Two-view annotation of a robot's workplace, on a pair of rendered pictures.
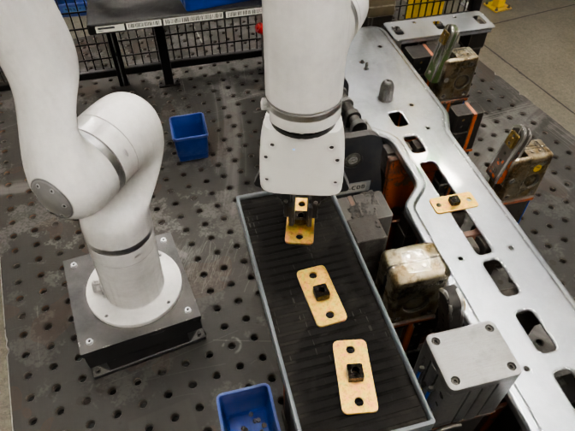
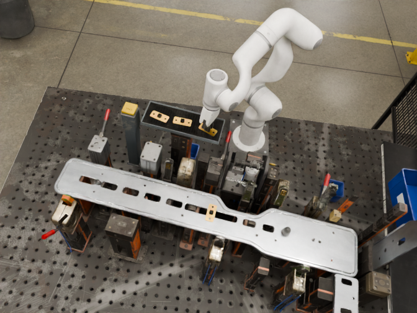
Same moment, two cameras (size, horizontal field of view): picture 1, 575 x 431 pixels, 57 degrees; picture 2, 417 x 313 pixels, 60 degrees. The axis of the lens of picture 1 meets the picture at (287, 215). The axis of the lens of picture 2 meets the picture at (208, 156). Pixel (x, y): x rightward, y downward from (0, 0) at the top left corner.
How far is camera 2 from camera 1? 150 cm
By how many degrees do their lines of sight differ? 60
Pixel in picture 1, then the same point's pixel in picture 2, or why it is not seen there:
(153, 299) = (239, 140)
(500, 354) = (146, 156)
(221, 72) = not seen: hidden behind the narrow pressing
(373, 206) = (213, 168)
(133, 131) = (259, 102)
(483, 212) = (201, 219)
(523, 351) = (149, 189)
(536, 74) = not seen: outside the picture
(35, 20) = (270, 61)
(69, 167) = not seen: hidden behind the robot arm
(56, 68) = (264, 71)
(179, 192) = (300, 179)
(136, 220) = (247, 116)
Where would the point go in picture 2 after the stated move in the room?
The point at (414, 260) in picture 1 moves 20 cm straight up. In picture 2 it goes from (187, 165) to (190, 140)
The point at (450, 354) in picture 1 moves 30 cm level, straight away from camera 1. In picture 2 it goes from (154, 146) to (184, 200)
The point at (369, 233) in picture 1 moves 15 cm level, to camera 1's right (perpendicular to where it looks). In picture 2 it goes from (201, 156) to (185, 181)
